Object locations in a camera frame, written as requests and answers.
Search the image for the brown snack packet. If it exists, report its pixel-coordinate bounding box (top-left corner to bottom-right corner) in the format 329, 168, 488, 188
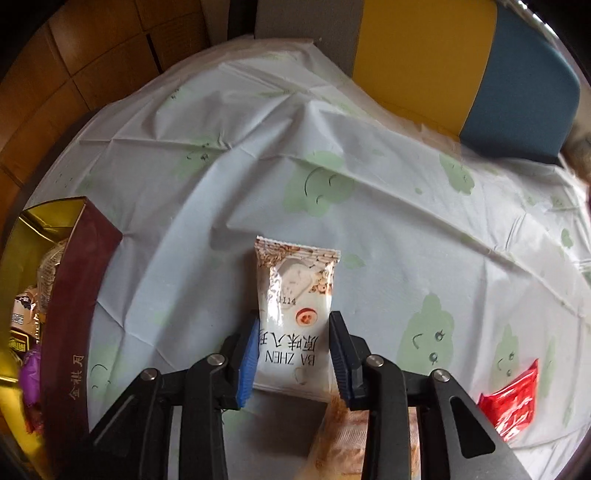
8, 288, 44, 365

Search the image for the clear beige snack packet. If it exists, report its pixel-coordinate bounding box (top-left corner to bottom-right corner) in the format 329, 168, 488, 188
307, 394, 419, 480

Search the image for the white snack packet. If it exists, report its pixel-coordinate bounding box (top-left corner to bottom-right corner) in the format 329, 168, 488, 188
254, 235, 341, 403

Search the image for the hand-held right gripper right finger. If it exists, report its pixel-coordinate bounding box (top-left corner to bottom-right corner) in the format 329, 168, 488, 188
329, 311, 532, 480

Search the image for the small red snack packet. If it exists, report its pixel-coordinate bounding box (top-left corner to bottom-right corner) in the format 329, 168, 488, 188
478, 359, 540, 444

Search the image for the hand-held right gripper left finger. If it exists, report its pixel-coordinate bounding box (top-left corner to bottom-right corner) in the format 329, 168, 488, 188
85, 314, 262, 480

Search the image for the grey yellow blue chair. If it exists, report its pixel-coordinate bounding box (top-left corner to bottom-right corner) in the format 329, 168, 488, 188
256, 0, 581, 164

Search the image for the white green printed tablecloth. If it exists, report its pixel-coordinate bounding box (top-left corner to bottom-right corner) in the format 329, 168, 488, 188
23, 39, 591, 480

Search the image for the maroon gold gift box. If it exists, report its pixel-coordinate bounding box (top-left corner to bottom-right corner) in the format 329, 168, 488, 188
0, 196, 123, 480

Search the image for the purple snack packet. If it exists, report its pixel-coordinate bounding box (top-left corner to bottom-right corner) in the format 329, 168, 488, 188
18, 348, 44, 407

